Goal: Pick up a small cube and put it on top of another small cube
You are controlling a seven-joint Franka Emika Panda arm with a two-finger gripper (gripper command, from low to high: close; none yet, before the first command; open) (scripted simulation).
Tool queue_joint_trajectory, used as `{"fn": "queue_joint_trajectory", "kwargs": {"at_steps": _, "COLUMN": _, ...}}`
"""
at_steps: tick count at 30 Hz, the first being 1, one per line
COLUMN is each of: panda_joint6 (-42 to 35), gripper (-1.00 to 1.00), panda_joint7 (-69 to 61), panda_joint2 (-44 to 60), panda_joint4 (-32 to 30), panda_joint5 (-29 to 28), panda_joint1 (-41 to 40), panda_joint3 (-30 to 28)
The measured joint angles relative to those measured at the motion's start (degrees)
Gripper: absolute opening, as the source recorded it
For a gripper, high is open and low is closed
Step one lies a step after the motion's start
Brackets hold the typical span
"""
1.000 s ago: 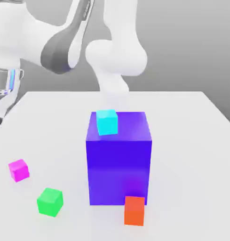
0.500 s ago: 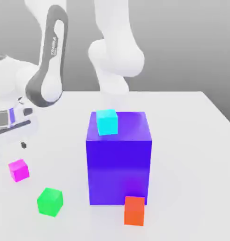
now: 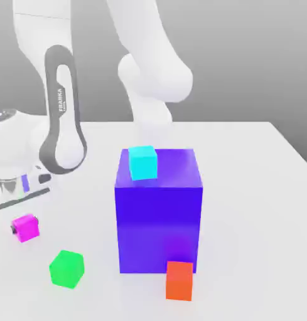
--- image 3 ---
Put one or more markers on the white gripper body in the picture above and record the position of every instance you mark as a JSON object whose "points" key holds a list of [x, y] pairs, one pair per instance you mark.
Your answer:
{"points": [[20, 200]]}

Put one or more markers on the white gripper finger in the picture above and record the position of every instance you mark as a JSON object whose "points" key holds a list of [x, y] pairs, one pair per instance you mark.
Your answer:
{"points": [[13, 229], [36, 219]]}

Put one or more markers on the small magenta cube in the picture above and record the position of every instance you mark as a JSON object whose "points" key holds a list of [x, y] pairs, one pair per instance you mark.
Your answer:
{"points": [[26, 228]]}

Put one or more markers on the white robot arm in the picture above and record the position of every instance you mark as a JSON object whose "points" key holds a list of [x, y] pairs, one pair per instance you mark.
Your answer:
{"points": [[153, 62]]}

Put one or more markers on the small green cube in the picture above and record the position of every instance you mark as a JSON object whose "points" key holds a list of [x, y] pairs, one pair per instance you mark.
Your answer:
{"points": [[66, 269]]}

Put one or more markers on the small cyan cube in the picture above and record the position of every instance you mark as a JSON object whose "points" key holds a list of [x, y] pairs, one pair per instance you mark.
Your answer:
{"points": [[143, 163]]}

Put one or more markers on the small orange cube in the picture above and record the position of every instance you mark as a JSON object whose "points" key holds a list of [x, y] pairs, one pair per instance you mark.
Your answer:
{"points": [[179, 281]]}

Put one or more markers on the large purple box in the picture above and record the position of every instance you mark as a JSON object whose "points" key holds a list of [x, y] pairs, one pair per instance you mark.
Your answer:
{"points": [[158, 220]]}

